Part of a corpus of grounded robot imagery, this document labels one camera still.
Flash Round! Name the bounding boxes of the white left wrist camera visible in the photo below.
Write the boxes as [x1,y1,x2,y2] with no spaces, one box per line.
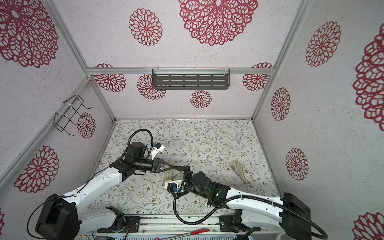
[150,143,165,160]

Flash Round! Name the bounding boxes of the black corrugated right cable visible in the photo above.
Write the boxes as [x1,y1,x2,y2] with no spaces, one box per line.
[172,179,329,240]

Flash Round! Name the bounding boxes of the white universal AC remote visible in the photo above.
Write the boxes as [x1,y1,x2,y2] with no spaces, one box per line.
[163,169,174,190]

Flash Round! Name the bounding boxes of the grey slotted wall shelf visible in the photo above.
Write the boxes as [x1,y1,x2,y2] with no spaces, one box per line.
[152,69,231,90]

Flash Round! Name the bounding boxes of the red handled tongs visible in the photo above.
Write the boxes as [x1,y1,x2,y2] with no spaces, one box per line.
[163,229,211,240]

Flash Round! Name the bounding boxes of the black wire wall rack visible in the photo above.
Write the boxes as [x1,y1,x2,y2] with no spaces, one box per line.
[53,95,92,136]

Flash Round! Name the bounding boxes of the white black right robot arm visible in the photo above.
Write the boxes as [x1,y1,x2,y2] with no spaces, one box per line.
[164,171,312,240]

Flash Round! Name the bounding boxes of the black corrugated cable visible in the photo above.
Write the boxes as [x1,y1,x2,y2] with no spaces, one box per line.
[172,179,329,240]
[127,128,154,151]

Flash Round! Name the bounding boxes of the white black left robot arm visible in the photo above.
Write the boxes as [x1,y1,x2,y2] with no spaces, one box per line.
[35,142,183,240]

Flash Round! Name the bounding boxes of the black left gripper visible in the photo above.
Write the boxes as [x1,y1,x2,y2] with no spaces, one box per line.
[135,157,174,174]

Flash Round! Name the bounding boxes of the black corrugated left cable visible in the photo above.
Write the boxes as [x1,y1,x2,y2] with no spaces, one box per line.
[127,128,154,151]

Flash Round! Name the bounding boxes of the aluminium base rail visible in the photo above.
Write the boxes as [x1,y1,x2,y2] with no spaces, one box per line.
[89,214,251,240]

